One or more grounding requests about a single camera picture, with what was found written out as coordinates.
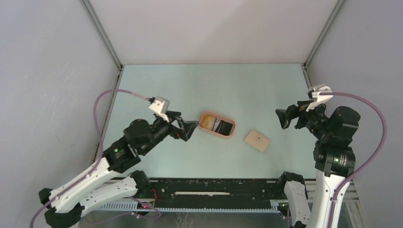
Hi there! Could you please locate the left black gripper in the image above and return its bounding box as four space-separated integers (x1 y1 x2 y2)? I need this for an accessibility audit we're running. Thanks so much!
141 110 199 155

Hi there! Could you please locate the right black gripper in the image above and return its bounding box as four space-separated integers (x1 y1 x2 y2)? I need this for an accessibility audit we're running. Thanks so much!
275 96 331 139

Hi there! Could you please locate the striped black white card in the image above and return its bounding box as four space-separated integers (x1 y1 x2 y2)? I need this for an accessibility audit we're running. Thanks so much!
212 119 222 133

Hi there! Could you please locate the tan leather card holder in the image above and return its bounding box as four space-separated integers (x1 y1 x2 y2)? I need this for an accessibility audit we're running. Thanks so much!
244 129 271 153

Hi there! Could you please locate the pink oval tray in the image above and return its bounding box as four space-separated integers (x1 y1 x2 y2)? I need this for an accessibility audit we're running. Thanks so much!
198 111 236 139

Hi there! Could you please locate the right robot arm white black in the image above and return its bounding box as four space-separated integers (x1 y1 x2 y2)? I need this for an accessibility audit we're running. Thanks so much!
275 101 361 228

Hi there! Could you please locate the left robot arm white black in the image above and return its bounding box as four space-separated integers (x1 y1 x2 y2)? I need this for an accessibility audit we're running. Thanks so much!
38 111 199 228

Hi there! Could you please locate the orange credit card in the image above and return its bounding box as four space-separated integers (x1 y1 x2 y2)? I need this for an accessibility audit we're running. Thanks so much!
201 115 216 131

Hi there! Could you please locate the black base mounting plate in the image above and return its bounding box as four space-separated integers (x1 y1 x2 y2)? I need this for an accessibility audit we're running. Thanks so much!
134 178 287 209

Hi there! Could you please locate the right controller board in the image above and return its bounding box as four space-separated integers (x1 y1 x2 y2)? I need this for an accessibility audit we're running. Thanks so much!
278 202 290 217

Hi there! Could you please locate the controller board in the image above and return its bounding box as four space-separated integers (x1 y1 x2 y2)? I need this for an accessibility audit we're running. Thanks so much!
278 202 290 217
137 202 154 210

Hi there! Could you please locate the left controller board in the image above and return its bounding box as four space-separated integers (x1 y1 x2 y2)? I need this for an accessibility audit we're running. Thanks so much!
137 202 154 210

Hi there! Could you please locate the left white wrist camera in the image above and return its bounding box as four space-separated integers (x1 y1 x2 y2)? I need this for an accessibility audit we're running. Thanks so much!
149 96 170 123

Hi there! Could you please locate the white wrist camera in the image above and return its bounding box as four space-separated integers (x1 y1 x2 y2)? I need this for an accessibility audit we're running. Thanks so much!
149 96 170 123
306 84 333 112

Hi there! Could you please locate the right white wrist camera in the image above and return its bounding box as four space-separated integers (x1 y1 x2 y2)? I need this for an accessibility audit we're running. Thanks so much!
306 84 333 112

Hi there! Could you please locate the white cable duct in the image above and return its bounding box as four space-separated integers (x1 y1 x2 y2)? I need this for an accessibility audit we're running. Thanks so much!
94 201 281 213

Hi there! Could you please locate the aluminium frame rail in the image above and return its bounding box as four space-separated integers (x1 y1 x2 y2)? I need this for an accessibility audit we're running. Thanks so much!
305 180 359 202

